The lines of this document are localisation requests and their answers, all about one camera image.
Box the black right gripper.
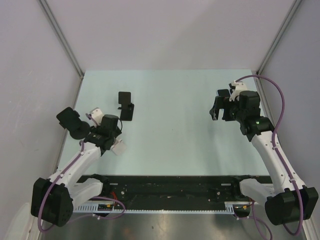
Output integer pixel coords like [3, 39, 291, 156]
[209, 96, 246, 123]

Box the black round-base phone holder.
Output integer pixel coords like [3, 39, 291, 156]
[56, 107, 91, 140]

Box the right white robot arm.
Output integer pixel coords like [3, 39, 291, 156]
[209, 89, 319, 226]

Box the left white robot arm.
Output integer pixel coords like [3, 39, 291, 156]
[30, 114, 122, 228]

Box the white phone stand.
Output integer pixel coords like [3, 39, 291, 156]
[110, 138, 127, 156]

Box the black folding phone stand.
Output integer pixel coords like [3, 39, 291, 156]
[118, 91, 135, 122]

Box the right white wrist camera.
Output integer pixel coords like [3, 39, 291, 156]
[229, 81, 248, 102]

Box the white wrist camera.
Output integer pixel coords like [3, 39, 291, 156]
[89, 107, 104, 125]
[229, 81, 248, 102]

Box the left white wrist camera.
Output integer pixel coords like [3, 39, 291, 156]
[89, 107, 104, 125]

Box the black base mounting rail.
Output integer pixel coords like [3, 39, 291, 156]
[74, 174, 273, 211]

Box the white slotted cable duct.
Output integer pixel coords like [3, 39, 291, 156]
[73, 201, 237, 215]

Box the left aluminium corner post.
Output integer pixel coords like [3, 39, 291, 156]
[37, 0, 84, 80]

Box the aluminium corner post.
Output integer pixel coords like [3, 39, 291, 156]
[37, 0, 84, 80]
[255, 0, 304, 75]

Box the right aluminium corner post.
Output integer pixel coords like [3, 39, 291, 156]
[255, 0, 304, 75]

